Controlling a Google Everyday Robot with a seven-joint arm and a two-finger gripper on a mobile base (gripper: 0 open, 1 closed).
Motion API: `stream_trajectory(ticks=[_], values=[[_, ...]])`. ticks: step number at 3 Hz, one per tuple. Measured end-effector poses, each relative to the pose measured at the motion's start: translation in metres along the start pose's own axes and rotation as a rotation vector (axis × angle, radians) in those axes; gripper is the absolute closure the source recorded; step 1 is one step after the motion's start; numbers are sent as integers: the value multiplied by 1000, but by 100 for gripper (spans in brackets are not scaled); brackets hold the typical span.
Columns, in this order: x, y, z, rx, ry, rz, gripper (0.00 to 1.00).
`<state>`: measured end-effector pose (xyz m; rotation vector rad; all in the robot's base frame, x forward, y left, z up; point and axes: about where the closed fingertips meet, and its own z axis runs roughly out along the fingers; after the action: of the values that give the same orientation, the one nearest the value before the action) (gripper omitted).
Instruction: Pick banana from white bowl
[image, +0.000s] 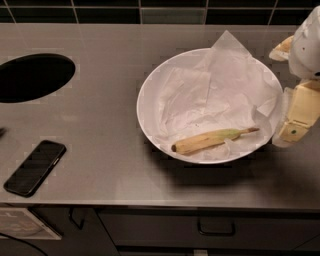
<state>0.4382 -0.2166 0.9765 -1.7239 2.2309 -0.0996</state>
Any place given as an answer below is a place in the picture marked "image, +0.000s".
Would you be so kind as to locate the black drawer handle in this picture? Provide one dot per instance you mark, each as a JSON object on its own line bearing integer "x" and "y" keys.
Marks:
{"x": 216, "y": 227}

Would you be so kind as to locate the dark drawer front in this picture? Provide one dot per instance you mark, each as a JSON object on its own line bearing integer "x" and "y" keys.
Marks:
{"x": 148, "y": 230}

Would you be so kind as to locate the white crumpled paper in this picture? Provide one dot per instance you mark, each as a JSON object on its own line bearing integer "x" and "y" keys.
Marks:
{"x": 226, "y": 89}

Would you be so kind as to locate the black round countertop hole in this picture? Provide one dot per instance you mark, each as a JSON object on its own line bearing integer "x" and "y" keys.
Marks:
{"x": 34, "y": 76}

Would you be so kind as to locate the white framed paper sign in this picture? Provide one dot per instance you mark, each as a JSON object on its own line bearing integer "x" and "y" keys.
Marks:
{"x": 21, "y": 223}

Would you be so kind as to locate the white bowl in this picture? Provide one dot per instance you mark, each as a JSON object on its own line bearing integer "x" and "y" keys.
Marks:
{"x": 149, "y": 99}

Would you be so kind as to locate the black cabinet door handle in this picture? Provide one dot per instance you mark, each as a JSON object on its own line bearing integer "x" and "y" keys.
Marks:
{"x": 76, "y": 217}

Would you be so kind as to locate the black smartphone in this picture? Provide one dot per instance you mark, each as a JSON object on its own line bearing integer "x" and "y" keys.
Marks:
{"x": 33, "y": 171}

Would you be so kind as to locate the yellow banana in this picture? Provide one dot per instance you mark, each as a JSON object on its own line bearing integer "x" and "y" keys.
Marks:
{"x": 208, "y": 139}

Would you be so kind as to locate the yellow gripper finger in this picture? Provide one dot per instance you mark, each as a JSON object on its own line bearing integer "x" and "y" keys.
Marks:
{"x": 282, "y": 50}
{"x": 303, "y": 111}

